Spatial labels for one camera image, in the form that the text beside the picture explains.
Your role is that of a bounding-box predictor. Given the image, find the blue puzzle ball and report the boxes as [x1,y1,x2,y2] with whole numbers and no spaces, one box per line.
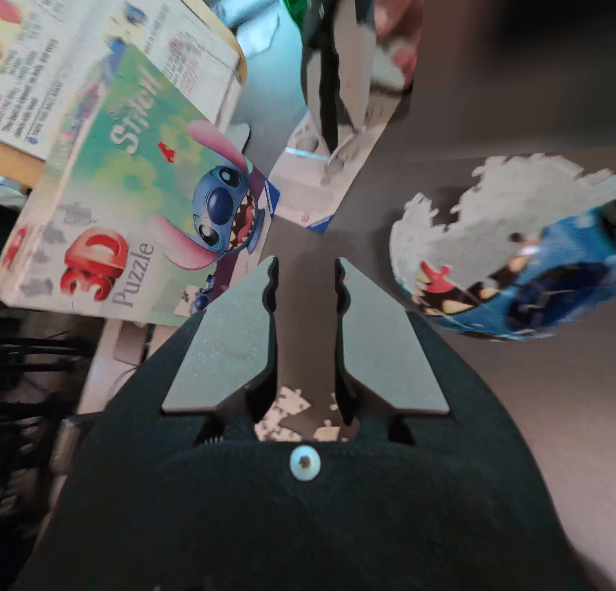
[389,153,616,342]

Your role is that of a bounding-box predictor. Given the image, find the red puzzle piece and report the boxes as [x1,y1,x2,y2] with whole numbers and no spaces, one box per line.
[421,262,455,294]

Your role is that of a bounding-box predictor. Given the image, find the white instruction sheet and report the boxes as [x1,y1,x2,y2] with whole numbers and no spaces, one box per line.
[267,110,386,236]

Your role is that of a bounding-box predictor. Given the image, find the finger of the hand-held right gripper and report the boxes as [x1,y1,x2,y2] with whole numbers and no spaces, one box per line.
[334,0,378,134]
[301,45,340,156]

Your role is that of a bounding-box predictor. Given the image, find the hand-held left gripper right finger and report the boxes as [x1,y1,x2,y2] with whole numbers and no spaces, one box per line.
[334,257,451,427]

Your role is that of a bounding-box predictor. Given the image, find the cardboard puzzle box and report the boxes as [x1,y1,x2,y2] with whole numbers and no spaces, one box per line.
[0,45,281,327]

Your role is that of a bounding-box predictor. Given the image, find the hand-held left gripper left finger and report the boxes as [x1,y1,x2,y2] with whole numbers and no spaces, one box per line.
[162,256,280,423]

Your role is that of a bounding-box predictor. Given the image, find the person's right hand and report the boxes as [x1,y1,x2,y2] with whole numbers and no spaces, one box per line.
[375,0,429,90]

